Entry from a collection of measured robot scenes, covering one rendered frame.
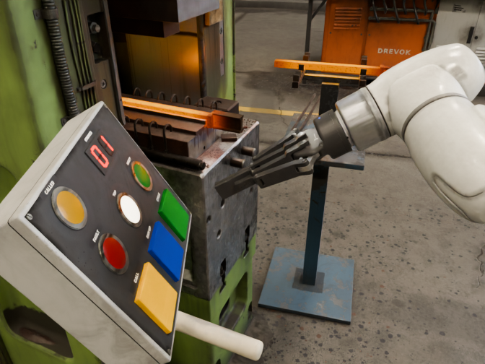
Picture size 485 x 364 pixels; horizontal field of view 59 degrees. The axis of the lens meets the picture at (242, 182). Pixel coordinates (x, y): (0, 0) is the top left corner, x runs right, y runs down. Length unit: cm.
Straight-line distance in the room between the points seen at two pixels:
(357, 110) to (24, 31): 59
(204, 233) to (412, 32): 369
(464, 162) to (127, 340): 47
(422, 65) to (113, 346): 58
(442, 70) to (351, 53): 393
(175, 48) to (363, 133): 91
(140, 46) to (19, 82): 71
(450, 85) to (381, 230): 189
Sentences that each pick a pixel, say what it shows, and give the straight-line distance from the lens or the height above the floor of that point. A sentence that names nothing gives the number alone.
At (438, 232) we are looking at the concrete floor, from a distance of 260.
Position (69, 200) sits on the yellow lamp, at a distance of 57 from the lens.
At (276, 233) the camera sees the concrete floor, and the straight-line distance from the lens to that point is 238.
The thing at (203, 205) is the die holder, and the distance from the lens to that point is 114.
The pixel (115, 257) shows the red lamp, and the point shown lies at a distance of 59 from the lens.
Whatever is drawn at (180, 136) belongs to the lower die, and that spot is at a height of 98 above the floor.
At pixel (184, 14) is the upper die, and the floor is 128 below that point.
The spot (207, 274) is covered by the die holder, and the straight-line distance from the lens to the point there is 130.
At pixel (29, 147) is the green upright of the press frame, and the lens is 97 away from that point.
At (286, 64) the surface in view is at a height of 103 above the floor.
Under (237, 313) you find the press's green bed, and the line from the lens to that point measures 175.
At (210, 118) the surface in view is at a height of 101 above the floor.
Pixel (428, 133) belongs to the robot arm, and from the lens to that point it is 61.
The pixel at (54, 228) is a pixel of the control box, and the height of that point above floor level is 117.
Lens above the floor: 147
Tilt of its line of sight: 31 degrees down
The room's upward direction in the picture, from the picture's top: straight up
